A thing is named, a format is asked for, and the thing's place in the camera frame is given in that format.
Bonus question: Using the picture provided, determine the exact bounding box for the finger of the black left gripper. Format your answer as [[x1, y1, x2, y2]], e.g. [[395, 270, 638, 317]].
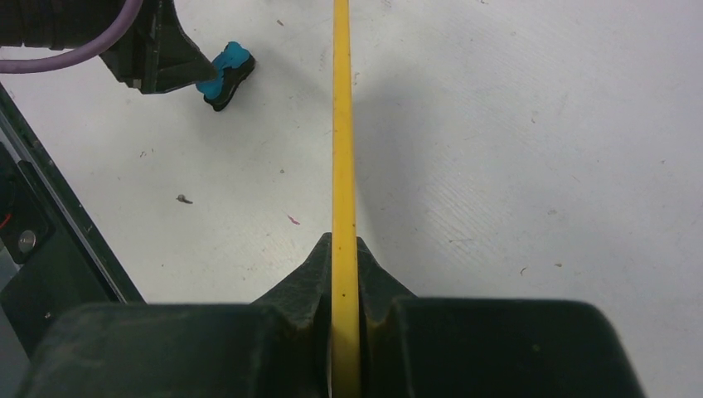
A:
[[139, 0, 217, 95]]

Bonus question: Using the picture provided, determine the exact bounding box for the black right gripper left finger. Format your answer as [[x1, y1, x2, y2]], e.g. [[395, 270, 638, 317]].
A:
[[17, 233, 332, 397]]

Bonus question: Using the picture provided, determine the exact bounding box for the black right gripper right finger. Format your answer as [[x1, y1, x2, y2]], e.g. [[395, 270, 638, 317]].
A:
[[357, 241, 644, 397]]

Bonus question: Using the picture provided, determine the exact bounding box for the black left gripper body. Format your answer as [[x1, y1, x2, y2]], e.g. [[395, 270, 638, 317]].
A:
[[1, 0, 145, 90]]

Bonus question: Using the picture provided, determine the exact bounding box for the blue whiteboard eraser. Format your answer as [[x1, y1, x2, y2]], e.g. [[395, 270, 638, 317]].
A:
[[196, 41, 256, 112]]

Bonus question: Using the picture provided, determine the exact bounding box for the yellow framed whiteboard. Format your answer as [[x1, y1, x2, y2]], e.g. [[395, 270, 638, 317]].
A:
[[330, 0, 362, 397]]

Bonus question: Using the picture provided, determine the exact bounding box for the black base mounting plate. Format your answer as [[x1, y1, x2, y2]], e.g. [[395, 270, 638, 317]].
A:
[[1, 89, 144, 356]]

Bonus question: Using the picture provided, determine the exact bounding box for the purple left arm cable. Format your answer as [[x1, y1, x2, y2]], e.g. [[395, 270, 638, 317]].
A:
[[0, 0, 145, 75]]

